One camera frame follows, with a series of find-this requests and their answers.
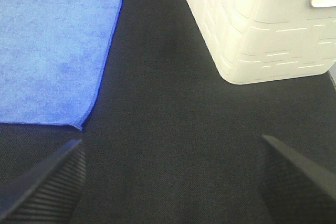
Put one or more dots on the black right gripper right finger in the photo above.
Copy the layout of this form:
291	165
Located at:
294	188

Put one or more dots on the blue microfiber towel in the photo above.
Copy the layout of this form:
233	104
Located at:
53	55

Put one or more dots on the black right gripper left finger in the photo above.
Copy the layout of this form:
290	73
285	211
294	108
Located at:
48	192

